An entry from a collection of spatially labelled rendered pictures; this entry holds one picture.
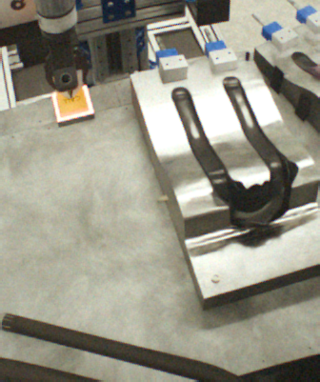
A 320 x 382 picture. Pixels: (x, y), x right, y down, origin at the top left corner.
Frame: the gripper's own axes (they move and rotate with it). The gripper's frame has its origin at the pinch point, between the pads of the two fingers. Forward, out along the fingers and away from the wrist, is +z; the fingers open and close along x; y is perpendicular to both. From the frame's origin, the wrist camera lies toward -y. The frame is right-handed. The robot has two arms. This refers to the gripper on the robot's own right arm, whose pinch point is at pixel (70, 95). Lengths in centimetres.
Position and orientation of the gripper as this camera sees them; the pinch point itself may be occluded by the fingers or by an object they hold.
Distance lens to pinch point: 143.6
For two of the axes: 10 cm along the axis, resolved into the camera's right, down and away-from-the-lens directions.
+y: -2.7, -7.7, 5.7
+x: -9.6, 2.3, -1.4
